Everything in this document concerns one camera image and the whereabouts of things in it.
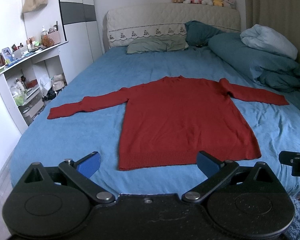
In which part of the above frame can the cream quilted headboard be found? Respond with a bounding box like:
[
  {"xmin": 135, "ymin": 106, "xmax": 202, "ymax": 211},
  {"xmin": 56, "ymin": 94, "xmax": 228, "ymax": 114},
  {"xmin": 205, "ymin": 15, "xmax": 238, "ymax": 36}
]
[{"xmin": 106, "ymin": 3, "xmax": 241, "ymax": 48}]

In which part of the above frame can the red knit sweater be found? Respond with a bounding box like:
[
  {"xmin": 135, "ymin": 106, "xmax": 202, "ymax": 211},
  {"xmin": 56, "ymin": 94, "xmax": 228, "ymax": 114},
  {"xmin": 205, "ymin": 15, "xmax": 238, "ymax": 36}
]
[{"xmin": 48, "ymin": 76, "xmax": 288, "ymax": 171}]

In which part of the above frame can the light blue blanket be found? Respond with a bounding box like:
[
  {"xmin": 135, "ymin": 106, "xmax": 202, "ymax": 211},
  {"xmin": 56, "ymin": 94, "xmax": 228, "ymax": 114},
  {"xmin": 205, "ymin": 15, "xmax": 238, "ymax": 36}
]
[{"xmin": 240, "ymin": 24, "xmax": 298, "ymax": 60}]

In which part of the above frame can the pale pink plush toy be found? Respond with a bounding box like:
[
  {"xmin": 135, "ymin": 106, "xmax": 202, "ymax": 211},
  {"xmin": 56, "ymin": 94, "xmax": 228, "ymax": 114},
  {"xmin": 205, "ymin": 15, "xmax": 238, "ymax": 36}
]
[{"xmin": 223, "ymin": 0, "xmax": 236, "ymax": 9}]

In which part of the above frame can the green pillow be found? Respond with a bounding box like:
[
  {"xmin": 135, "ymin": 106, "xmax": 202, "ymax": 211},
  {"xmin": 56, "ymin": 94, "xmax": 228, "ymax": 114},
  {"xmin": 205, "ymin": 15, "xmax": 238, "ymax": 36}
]
[{"xmin": 126, "ymin": 35, "xmax": 189, "ymax": 54}]

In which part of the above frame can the white wardrobe with grey band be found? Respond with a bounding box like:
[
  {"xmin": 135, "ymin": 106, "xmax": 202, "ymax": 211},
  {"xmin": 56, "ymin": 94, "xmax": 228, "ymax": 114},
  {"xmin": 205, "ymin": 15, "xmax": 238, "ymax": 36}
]
[{"xmin": 58, "ymin": 0, "xmax": 103, "ymax": 83}]

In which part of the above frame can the white shelf desk unit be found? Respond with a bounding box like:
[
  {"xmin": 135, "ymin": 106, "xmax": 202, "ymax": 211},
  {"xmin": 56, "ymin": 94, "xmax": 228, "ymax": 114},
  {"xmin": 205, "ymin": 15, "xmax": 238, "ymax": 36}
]
[{"xmin": 0, "ymin": 41, "xmax": 68, "ymax": 135}]

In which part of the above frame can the brown teddy bear on shelf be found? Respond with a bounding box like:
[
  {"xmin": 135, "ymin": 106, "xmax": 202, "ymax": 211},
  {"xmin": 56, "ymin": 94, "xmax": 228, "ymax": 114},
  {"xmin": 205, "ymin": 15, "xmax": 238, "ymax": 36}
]
[{"xmin": 42, "ymin": 35, "xmax": 55, "ymax": 48}]

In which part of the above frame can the teal folded duvet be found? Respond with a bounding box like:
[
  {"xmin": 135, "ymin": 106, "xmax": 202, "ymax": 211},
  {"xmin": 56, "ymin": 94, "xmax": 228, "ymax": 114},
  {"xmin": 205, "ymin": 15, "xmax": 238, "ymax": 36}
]
[{"xmin": 208, "ymin": 33, "xmax": 300, "ymax": 92}]

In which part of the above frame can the pink storage box on shelf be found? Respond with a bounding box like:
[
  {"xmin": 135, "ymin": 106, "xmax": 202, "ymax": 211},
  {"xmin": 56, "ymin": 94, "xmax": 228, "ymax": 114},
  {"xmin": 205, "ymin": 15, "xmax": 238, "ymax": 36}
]
[{"xmin": 48, "ymin": 31, "xmax": 61, "ymax": 44}]

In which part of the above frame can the dark teal pillow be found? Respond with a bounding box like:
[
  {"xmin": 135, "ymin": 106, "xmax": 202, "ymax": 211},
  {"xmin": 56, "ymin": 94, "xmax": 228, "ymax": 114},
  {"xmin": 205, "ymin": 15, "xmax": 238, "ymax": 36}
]
[{"xmin": 185, "ymin": 21, "xmax": 224, "ymax": 47}]

